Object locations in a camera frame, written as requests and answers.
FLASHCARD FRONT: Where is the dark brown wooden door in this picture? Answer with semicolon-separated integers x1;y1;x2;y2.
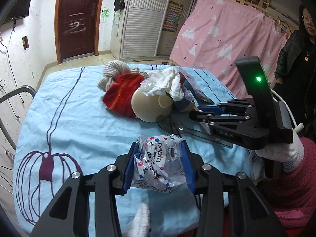
54;0;103;64

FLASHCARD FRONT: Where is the colourful wall chart poster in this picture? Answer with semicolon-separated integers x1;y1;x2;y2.
162;1;183;33

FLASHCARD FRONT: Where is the blue knitted ball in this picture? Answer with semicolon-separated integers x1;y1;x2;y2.
172;99;198;112

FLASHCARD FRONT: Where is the white gloved hand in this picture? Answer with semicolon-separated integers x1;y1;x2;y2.
255;131;305;173

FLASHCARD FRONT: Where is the white cloth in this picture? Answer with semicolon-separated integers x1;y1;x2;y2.
139;67;185;102

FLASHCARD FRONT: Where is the person in black jacket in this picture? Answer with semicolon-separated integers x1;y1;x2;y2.
273;5;315;139

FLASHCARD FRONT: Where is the grey metal chair frame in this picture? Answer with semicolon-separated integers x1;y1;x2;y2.
1;85;36;153

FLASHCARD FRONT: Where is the light blue bed sheet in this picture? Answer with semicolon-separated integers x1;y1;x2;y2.
13;65;251;236

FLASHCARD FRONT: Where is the purple blueberry snack pouch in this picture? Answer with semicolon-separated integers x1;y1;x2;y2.
178;67;215;105

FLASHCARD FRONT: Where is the pink tree-print curtain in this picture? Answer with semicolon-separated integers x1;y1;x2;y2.
170;0;287;98

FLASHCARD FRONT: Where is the white louvered wardrobe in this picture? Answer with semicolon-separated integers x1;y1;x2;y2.
109;0;206;61

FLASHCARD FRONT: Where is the pink knitted sleeve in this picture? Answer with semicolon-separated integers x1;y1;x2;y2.
268;137;315;228

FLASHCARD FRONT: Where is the red knitted garment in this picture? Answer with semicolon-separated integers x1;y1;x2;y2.
102;73;145;118

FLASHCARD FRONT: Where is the white sock foot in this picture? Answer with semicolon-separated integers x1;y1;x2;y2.
125;203;151;237

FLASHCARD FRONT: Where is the nepia tissue plastic pack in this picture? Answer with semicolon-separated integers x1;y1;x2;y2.
131;134;186;193

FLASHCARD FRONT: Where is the cream oval plastic container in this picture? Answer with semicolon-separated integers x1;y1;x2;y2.
131;89;174;122

